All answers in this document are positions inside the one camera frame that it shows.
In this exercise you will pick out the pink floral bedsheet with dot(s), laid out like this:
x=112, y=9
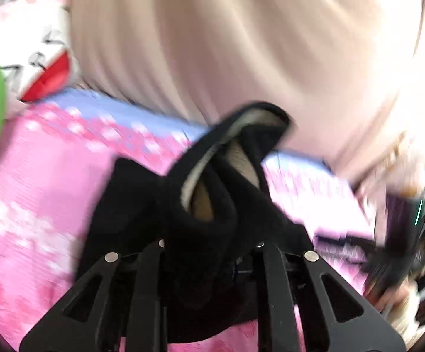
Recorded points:
x=51, y=190

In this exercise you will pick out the black pants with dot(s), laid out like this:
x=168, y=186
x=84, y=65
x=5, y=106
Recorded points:
x=205, y=227

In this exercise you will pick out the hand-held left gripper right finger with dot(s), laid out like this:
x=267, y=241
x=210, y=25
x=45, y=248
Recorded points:
x=271, y=269

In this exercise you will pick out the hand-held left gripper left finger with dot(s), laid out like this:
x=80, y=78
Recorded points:
x=150, y=267

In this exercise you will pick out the beige blanket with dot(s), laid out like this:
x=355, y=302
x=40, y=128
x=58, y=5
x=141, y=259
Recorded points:
x=234, y=44

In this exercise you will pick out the white cartoon print pillow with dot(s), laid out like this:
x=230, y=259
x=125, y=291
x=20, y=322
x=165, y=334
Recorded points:
x=32, y=55

